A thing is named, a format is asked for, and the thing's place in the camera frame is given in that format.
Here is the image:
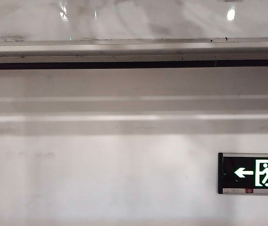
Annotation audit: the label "aluminium whiteboard tray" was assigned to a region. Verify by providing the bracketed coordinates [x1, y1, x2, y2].
[0, 37, 268, 71]

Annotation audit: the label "white whiteboard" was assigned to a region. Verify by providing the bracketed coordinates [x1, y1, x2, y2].
[0, 0, 268, 43]

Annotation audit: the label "green illuminated exit sign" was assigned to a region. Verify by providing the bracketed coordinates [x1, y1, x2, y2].
[217, 152, 268, 195]

